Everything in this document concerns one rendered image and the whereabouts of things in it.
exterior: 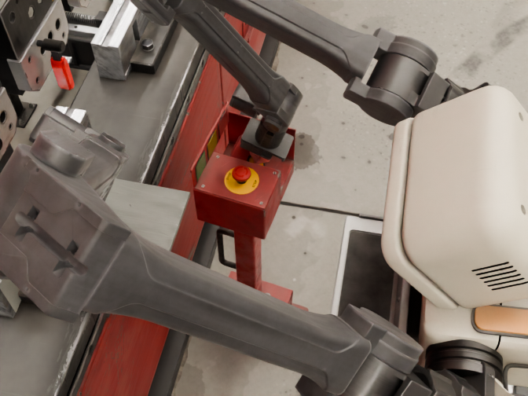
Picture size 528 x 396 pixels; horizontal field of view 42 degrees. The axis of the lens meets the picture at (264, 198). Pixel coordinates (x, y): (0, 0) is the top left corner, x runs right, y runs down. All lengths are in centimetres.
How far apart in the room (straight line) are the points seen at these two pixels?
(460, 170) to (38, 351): 75
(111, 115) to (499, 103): 88
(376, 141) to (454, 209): 186
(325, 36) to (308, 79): 178
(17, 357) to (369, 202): 148
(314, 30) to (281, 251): 137
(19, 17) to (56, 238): 61
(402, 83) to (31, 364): 72
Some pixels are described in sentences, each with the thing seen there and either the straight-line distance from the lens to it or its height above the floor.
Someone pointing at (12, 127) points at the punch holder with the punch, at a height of 117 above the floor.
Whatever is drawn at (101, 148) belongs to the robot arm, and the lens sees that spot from 86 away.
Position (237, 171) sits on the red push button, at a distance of 141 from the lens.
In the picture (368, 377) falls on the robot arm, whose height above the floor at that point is 127.
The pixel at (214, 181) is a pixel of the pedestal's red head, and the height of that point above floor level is 78.
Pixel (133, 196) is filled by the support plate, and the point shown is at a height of 100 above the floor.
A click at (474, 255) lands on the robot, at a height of 134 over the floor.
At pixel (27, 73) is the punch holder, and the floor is 121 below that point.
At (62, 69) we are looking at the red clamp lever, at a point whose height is 118.
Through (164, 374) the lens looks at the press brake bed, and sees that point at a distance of 203.
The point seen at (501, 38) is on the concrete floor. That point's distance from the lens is 307.
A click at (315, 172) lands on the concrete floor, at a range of 244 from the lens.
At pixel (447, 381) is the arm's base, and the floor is 123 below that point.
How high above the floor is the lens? 193
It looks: 55 degrees down
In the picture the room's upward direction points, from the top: straight up
